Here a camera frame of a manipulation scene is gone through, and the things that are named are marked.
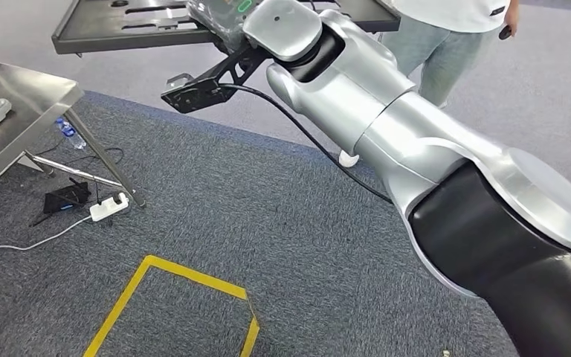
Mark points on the person's hand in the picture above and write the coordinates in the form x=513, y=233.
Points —
x=512, y=17

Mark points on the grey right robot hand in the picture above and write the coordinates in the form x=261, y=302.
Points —
x=216, y=19

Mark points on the small black handheld device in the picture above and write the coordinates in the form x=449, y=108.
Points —
x=505, y=32

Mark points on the black plastic panel part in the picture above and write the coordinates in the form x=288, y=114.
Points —
x=93, y=29

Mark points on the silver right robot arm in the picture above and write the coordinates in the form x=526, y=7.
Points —
x=413, y=148

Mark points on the stainless steel workbench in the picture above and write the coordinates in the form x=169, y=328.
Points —
x=29, y=93

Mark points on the person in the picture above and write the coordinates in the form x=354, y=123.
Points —
x=443, y=49

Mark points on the clear plastic water bottle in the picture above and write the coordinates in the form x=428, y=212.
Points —
x=71, y=134

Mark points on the white power strip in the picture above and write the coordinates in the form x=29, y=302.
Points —
x=109, y=208

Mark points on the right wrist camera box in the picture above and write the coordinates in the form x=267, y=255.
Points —
x=192, y=96

